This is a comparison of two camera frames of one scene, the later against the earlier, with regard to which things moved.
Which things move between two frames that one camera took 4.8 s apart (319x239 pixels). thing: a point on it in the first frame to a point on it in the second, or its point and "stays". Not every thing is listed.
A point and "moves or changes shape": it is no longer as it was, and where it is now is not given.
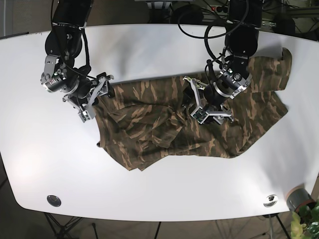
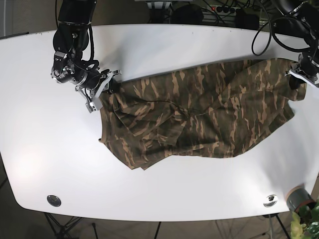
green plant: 305,223 stays
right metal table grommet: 270,200 stays
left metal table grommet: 54,200 stays
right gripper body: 232,79 to 306,70
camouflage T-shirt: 141,121 moves or changes shape
